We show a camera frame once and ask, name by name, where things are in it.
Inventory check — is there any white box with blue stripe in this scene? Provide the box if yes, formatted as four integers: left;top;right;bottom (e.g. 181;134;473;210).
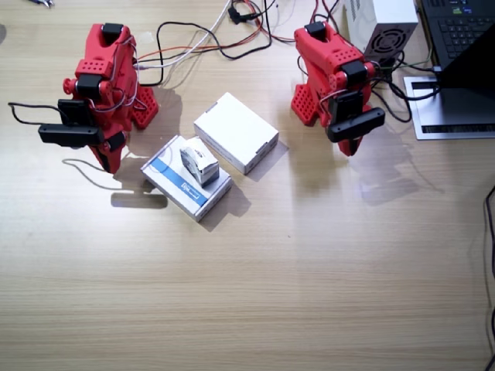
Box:
140;134;234;223

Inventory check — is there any small white box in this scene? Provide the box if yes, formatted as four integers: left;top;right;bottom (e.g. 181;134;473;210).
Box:
179;136;220;189

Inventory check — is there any plain white box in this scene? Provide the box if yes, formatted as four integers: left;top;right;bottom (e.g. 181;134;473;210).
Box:
193;91;280;175

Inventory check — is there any white power supply unit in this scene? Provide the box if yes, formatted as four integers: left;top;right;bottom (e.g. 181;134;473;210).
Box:
343;0;420;71

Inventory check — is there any black monitor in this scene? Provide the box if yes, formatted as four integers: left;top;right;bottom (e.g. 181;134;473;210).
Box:
439;26;495;90

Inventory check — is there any black laptop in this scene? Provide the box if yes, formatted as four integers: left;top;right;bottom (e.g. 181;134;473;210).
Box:
419;0;495;70

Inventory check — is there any black power cable with plug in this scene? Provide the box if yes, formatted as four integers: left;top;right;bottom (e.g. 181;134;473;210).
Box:
382;57;442;101

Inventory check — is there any green cable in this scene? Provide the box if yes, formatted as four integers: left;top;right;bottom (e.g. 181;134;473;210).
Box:
394;48;434;67

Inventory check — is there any white cable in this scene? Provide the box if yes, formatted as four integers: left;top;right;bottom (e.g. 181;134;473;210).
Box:
134;0;233;70

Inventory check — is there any black cable at table edge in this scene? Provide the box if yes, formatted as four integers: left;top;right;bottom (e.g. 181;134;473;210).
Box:
482;185;495;371

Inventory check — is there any black cable connector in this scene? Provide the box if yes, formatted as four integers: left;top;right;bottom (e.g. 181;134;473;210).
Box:
227;5;248;25

